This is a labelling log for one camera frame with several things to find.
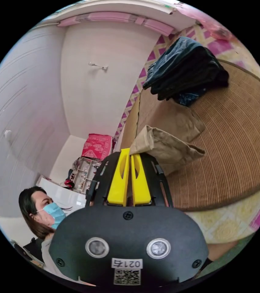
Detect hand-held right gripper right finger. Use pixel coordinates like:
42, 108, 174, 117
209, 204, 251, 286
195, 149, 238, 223
130, 154, 152, 206

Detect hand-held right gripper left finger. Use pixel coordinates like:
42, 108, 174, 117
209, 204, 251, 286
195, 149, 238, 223
107, 148, 130, 205

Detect light brown pants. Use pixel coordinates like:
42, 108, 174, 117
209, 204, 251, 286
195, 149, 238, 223
129, 108, 206, 175

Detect white shelf with red carton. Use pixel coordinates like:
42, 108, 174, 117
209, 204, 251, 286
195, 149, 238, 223
64, 133, 114, 195

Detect person's body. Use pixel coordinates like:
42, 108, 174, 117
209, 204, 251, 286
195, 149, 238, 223
18, 186, 80, 279

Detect bed with woven mat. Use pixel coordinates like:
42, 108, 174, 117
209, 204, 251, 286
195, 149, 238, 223
115, 23, 260, 244

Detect pile of clothes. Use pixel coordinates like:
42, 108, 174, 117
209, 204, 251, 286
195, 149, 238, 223
142, 36, 230, 107

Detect pink plastic bag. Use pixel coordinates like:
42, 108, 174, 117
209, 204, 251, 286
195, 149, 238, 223
197, 17, 235, 42

